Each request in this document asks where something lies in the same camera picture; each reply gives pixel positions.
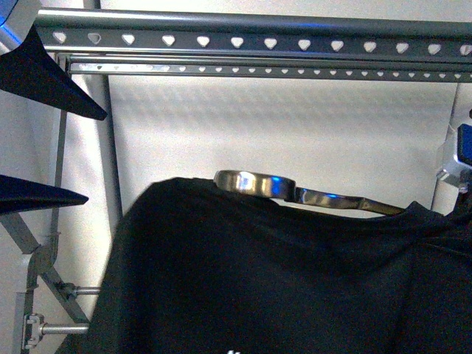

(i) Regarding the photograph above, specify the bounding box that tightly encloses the perforated hanging rail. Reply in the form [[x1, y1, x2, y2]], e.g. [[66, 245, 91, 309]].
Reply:
[[35, 8, 471, 63], [66, 55, 471, 83]]

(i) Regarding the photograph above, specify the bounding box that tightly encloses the silver blue right gripper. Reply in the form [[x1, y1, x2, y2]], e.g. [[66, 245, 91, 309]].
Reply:
[[435, 110, 471, 194]]

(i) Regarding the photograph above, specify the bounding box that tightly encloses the metal clothes hanger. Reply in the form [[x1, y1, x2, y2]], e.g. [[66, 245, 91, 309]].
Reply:
[[213, 170, 404, 215]]

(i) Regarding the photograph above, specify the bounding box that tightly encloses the rear perforated hanging rail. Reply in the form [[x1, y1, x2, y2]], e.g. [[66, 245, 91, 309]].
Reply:
[[66, 55, 471, 83]]

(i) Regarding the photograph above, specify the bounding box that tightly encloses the black t-shirt with print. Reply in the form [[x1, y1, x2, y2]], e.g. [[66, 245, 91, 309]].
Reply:
[[85, 177, 472, 354]]

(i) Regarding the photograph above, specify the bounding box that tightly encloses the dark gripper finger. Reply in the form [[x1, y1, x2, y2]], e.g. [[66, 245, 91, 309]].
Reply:
[[1, 27, 107, 121], [1, 175, 89, 215]]

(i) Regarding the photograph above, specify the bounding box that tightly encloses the front perforated hanging rail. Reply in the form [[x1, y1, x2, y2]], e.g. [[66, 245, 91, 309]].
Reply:
[[35, 8, 471, 63]]

